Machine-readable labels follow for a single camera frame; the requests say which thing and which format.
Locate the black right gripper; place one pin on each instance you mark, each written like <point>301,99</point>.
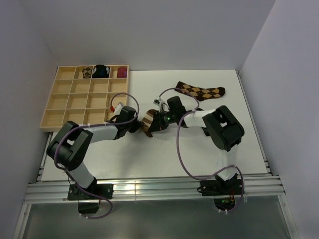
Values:
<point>157,124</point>

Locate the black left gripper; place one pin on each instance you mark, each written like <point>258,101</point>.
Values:
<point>137,125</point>

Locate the tan brown striped sock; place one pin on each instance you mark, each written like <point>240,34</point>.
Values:
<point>150,123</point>

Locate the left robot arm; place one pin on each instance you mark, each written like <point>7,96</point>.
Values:
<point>70,145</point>

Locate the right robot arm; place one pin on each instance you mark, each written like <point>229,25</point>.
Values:
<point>219,124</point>

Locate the brown argyle sock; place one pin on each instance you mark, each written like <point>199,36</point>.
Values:
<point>201,94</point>

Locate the rolled red sock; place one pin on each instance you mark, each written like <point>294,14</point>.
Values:
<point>122,72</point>

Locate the rolled black blue sock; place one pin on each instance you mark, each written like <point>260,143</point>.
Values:
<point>101,71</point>

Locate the wooden compartment tray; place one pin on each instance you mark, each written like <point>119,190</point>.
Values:
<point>81,100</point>

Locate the rolled argyle sock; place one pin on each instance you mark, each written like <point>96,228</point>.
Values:
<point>87,72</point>

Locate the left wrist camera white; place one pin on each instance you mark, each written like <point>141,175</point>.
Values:
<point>117,109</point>

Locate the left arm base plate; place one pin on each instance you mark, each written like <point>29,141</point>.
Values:
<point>89,200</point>

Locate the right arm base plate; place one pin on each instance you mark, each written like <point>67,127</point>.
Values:
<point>228,189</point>

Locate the aluminium rail frame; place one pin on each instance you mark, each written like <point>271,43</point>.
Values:
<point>153,196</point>

